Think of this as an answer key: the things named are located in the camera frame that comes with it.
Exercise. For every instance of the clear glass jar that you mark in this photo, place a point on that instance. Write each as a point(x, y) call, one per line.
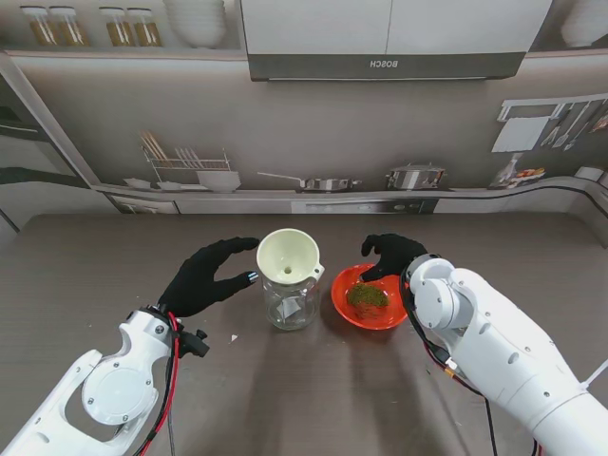
point(290, 309)

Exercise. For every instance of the white Bosch dishwasher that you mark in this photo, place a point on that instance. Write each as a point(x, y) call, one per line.
point(304, 142)

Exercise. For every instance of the cream plastic funnel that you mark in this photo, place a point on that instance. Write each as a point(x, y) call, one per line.
point(285, 252)

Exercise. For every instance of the orange plastic bowl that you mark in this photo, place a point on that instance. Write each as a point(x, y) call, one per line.
point(344, 304)

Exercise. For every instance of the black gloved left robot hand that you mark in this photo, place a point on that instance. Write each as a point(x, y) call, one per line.
point(199, 285)

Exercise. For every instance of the green mung beans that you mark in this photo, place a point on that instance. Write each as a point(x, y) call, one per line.
point(368, 297)

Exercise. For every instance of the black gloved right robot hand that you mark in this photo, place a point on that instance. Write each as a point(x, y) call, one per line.
point(396, 252)

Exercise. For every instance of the white zip tie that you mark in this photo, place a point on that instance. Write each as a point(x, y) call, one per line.
point(594, 377)

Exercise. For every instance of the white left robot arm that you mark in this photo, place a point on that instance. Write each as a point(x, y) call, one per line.
point(119, 385)

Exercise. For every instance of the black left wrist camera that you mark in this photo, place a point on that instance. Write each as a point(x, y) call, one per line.
point(195, 343)

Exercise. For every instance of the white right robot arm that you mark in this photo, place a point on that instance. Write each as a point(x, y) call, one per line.
point(499, 342)

